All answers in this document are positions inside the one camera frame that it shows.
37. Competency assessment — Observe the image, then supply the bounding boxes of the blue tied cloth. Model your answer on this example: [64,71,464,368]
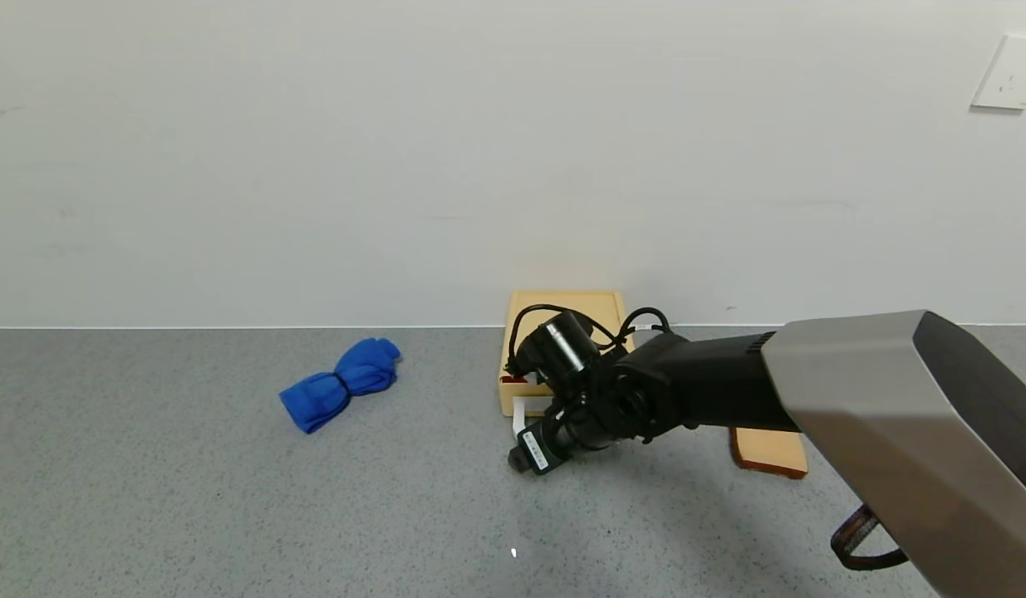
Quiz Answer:
[279,336,402,435]

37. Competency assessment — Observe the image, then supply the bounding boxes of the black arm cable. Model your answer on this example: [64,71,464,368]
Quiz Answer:
[506,304,673,376]

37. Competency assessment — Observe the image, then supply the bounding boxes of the toy toast slice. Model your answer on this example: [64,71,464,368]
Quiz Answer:
[729,425,809,480]

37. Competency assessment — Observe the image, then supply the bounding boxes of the dark brown strap loop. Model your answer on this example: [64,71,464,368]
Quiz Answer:
[830,503,909,572]

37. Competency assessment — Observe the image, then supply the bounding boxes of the white wall socket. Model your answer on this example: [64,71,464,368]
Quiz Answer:
[970,33,1026,111]

